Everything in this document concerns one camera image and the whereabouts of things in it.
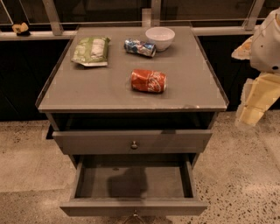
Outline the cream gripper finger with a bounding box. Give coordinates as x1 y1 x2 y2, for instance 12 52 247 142
231 37 253 60

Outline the green snack bag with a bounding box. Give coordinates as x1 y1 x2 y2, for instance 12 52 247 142
72 37 110 67

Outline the metal window railing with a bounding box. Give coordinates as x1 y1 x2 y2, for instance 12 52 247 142
0 0 280 39

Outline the grey drawer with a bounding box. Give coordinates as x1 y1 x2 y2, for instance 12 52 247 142
60 154 207 216
52 129 212 155

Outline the blue crushed soda can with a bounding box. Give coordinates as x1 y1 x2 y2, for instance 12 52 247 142
124 38 156 58

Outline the grey drawer cabinet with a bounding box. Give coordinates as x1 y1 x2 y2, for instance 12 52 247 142
35 25 230 170

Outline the grey top drawer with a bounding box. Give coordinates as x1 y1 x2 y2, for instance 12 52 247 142
52 129 212 155

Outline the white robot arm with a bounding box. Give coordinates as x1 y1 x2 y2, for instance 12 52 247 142
231 9 280 126

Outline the red crushed cola can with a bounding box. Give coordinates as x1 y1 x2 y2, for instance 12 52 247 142
130 69 167 93

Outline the white bowl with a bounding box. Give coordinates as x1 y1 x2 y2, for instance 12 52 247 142
145 26 175 52

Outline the small yellow object on ledge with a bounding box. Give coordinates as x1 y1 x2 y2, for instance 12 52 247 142
12 22 30 36

